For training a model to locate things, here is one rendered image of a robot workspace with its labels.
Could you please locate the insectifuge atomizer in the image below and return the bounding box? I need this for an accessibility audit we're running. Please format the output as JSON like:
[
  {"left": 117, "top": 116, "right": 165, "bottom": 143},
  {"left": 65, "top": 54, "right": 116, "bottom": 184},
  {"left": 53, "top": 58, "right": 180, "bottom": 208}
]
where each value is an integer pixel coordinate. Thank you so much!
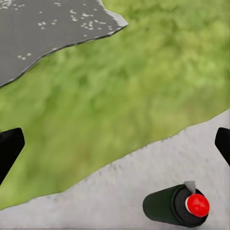
[{"left": 143, "top": 181, "right": 209, "bottom": 228}]

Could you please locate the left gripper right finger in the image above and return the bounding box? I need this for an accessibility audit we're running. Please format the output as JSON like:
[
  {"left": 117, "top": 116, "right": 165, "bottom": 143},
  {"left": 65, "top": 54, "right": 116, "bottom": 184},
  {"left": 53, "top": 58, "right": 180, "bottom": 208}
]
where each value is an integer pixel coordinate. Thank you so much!
[{"left": 215, "top": 128, "right": 230, "bottom": 166}]

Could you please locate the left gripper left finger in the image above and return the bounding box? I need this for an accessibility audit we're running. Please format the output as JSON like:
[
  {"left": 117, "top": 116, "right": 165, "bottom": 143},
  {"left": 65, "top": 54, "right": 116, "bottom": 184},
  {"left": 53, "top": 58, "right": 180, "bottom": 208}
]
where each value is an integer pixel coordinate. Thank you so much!
[{"left": 0, "top": 128, "right": 25, "bottom": 185}]

